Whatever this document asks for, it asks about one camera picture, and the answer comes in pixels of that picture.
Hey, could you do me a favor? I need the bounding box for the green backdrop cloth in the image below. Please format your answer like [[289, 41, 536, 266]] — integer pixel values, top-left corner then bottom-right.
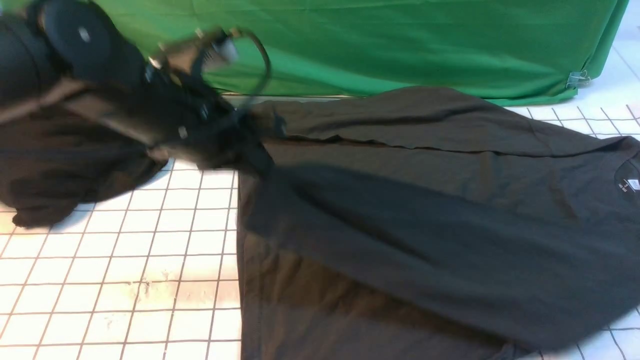
[[98, 0, 629, 106]]

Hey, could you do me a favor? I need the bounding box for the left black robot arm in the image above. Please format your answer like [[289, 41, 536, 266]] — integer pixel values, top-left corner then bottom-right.
[[1, 0, 284, 176]]

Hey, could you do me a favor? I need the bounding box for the black crumpled garment pile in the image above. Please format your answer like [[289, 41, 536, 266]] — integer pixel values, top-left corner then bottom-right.
[[0, 14, 167, 229]]

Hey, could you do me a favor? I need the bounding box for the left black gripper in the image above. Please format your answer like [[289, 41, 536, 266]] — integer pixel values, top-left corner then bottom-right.
[[174, 95, 286, 176]]

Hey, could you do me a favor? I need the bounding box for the silver binder clip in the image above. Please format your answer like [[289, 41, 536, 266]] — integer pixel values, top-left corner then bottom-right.
[[566, 70, 592, 89]]

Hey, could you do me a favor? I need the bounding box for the gray long-sleeved shirt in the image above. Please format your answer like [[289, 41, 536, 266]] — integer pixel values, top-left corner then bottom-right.
[[237, 88, 639, 360]]

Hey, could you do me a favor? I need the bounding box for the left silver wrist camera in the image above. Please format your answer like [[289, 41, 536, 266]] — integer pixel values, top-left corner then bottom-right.
[[150, 27, 238, 76]]

